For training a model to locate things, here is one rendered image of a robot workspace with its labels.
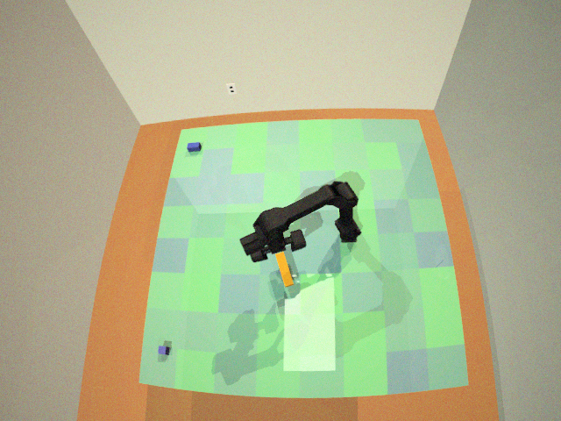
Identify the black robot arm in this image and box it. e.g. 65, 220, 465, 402
239, 182, 361, 255

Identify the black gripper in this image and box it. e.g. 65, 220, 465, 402
250, 229, 307, 262

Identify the orange bar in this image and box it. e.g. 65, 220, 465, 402
275, 253, 294, 287

